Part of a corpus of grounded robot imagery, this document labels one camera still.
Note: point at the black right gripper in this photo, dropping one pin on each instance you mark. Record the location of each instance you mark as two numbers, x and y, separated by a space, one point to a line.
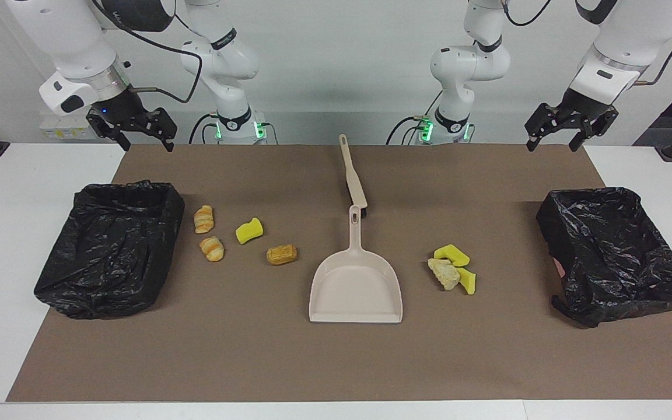
123 111

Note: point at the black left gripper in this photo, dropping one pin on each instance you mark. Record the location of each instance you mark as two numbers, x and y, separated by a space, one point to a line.
587 111

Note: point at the striped toy croissant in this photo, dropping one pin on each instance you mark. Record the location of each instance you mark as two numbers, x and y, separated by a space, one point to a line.
203 219
212 249

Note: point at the wavy yellow sponge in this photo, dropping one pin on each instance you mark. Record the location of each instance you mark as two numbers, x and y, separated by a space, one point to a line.
249 231

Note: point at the large yellow sponge piece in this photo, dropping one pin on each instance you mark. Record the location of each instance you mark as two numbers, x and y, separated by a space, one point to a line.
451 254

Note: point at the small yellow sponge piece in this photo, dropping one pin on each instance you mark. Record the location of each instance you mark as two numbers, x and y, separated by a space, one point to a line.
468 282

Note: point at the pale crumbly toy bread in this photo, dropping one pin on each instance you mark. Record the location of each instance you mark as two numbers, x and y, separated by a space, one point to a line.
444 273

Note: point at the brown toy pastry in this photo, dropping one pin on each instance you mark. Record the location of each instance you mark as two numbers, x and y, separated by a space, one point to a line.
282 255

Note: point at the beige brush black bristles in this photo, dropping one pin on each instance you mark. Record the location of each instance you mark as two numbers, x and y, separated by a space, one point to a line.
352 175

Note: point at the beige plastic dustpan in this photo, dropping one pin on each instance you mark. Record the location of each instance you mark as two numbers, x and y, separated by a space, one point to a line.
356 286

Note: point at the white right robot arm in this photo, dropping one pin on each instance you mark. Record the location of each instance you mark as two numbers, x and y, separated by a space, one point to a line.
79 41

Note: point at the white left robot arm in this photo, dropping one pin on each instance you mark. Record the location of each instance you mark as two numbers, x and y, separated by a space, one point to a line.
470 64

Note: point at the black bag lined pink bin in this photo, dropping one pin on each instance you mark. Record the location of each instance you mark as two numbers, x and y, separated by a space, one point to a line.
610 256

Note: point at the brown table mat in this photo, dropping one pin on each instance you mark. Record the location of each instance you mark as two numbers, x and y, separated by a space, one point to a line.
336 361

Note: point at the white wall socket box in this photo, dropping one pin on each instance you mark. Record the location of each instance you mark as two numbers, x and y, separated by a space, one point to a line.
62 131

